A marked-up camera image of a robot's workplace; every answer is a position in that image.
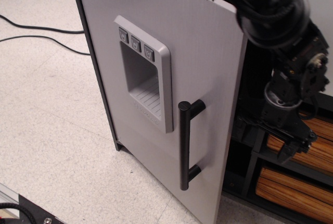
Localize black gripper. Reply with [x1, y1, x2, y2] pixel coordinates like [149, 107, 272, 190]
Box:
[238, 101, 317, 164]

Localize lower woven orange basket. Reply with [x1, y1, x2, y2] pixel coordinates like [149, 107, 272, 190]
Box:
[255, 167, 332, 223]

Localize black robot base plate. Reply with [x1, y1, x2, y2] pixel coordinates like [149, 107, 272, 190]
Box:
[18, 195, 65, 224]

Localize woven orange basket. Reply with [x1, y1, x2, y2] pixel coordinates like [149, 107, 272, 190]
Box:
[266, 111, 333, 174]
[255, 167, 332, 223]

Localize black braided base cable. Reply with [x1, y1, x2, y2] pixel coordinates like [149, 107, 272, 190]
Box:
[0, 200, 33, 224]

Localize upper woven orange basket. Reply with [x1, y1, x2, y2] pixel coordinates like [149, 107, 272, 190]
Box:
[266, 111, 333, 174]

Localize black bar door handle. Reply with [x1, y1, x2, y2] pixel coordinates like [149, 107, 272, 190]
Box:
[178, 99, 206, 191]

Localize aluminium frame rail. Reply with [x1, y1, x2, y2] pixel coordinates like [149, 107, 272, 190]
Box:
[0, 183, 20, 219]

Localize black floor cable lower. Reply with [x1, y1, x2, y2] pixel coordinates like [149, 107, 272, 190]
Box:
[0, 35, 91, 55]

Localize grey water dispenser panel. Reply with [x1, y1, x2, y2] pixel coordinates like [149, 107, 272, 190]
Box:
[114, 15, 173, 133]

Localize white cabinet door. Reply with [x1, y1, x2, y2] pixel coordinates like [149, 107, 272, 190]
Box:
[308, 0, 332, 96]

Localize dark grey fridge cabinet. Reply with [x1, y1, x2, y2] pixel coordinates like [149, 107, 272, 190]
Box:
[68, 0, 333, 224]

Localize black floor cable upper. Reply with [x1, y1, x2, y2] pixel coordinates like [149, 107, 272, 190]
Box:
[0, 14, 85, 35]

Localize grey toy fridge door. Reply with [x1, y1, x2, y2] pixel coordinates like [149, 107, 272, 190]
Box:
[76, 0, 247, 223]

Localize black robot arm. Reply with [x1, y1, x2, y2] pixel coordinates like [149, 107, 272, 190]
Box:
[228, 0, 329, 164]

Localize black floor cable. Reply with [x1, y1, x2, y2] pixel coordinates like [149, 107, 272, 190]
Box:
[0, 35, 91, 55]
[0, 14, 85, 35]

